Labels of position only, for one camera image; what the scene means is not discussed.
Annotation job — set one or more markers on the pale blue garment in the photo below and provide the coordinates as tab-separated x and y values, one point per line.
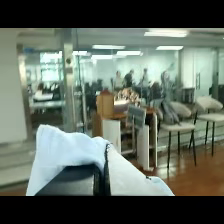
63	146

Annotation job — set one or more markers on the white chair with black legs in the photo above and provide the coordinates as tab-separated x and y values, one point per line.
210	116
180	127

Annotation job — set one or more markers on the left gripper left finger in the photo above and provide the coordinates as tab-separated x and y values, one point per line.
71	181

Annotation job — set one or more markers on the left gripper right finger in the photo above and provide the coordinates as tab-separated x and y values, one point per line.
106	180

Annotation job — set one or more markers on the person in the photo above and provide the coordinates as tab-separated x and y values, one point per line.
145	78
118	81
128	79

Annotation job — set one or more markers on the white and wooden shelf unit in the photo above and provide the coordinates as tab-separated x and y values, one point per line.
111	130

